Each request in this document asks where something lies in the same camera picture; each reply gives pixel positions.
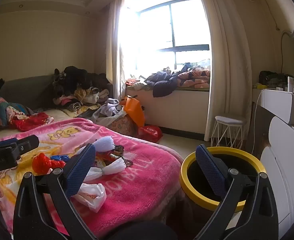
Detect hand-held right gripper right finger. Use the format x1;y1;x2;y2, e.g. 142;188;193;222
194;144;279;240

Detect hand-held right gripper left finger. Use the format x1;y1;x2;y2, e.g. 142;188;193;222
13;144;97;240

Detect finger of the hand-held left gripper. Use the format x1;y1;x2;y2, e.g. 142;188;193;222
0;138;18;150
14;134;40;155

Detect blue plastic bag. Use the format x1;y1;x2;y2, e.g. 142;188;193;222
50;154;70;162

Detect brown purple snack wrapper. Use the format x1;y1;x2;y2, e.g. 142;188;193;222
96;152;134;167

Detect yellow-rimmed black trash bin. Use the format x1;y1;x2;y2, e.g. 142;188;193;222
179;147;267;212

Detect bed with beige sheet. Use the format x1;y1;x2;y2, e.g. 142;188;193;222
0;106;100;146

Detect red printed cloth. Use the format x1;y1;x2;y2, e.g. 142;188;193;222
10;112;54;132

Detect red crumpled plastic bag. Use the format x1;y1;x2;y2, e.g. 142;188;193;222
32;152;66;174

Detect white red-print plastic bag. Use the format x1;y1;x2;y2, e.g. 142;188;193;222
72;182;107;213

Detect white knotted plastic bag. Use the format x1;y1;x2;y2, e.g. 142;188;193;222
83;158;126;183

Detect pale lilac plastic bag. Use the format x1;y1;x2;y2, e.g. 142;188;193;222
93;135;115;152

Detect grey headboard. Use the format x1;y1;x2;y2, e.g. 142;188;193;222
0;75;62;110

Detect floral laundry basket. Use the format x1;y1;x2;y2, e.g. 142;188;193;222
106;115;139;137

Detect pink printed blanket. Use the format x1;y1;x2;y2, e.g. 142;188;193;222
0;117;185;240

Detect grey white clothes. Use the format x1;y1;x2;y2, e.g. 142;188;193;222
92;98;125;123

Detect red plastic shopping bag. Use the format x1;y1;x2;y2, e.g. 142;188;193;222
138;125;164;142

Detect orange paper bag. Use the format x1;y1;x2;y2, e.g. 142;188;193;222
123;95;146;128

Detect white drawer cabinet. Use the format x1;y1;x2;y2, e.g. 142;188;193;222
259;116;294;232

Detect black plush clothing heap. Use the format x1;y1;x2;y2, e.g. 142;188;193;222
53;66;110;98

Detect orange patterned quilt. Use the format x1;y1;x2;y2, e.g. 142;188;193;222
176;68;211;89

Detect white dressing table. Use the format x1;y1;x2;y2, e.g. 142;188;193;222
252;87;294;128

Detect clothes heap on window seat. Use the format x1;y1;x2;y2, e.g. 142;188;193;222
125;77;148;92

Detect navy jacket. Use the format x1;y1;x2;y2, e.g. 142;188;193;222
144;71;180;98

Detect cream curtain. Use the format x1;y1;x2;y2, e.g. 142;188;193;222
194;0;257;142

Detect black bag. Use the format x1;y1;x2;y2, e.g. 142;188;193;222
259;70;288;87

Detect sheer white curtain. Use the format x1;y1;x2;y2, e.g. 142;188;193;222
106;0;126;101

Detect silver-framed mirror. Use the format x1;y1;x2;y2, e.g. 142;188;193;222
280;28;294;73

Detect white wire stool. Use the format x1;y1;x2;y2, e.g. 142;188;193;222
211;116;247;151

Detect white power cable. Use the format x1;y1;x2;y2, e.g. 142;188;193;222
251;89;264;153

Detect thin wall cable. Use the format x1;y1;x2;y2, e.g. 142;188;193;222
264;0;280;31

